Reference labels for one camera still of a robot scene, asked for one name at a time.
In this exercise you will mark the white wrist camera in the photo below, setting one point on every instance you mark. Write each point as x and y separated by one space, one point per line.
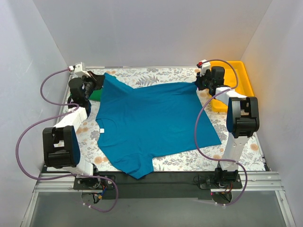
79 70
204 65

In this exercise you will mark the green folded t shirt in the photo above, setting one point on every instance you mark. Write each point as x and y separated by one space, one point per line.
96 95

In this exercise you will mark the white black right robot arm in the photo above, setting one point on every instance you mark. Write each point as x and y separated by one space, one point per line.
241 122

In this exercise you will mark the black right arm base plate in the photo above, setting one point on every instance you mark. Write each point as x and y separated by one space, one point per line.
208 180

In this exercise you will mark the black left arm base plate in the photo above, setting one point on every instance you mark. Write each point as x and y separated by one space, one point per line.
84 183

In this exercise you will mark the blue t shirt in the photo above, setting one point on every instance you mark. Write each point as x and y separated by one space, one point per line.
139 124

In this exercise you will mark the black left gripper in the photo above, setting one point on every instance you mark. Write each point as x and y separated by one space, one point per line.
93 79

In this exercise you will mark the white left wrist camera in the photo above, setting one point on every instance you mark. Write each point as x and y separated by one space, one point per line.
79 70

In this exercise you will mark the aluminium frame rail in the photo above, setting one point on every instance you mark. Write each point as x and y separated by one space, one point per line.
162 199

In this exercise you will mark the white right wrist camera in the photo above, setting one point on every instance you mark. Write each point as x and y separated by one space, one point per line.
204 65

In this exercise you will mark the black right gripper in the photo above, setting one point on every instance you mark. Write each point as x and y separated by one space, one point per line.
201 82

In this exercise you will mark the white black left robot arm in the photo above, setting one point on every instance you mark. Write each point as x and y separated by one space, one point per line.
60 144

